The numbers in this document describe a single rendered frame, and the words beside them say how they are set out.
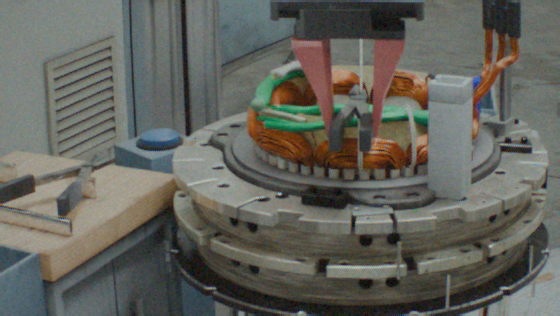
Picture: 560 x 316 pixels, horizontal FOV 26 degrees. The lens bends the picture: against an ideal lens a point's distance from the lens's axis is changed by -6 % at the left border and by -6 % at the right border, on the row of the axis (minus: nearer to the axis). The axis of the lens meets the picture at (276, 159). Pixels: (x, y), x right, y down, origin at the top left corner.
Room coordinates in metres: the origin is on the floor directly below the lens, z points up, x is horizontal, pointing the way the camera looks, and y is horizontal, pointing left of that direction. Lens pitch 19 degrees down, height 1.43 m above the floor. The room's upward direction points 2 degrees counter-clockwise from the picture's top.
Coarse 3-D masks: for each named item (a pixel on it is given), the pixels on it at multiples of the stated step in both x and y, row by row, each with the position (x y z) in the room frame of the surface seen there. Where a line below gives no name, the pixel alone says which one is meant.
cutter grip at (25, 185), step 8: (24, 176) 0.96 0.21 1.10; (32, 176) 0.96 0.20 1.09; (0, 184) 0.94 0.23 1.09; (8, 184) 0.94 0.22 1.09; (16, 184) 0.95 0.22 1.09; (24, 184) 0.95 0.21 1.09; (32, 184) 0.96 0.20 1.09; (0, 192) 0.93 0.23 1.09; (8, 192) 0.94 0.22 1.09; (16, 192) 0.95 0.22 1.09; (24, 192) 0.95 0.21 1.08; (32, 192) 0.96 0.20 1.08; (0, 200) 0.93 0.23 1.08; (8, 200) 0.94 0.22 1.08
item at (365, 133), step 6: (366, 114) 0.82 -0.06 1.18; (366, 120) 0.81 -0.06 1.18; (372, 120) 0.81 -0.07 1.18; (360, 126) 0.79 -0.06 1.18; (366, 126) 0.79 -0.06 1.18; (372, 126) 0.81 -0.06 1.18; (360, 132) 0.79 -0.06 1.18; (366, 132) 0.79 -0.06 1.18; (372, 132) 0.81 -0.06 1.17; (360, 138) 0.79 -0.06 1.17; (366, 138) 0.79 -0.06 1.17; (372, 138) 0.81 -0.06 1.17; (360, 144) 0.79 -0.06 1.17; (366, 144) 0.79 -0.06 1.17; (360, 150) 0.79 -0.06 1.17; (366, 150) 0.79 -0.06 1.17
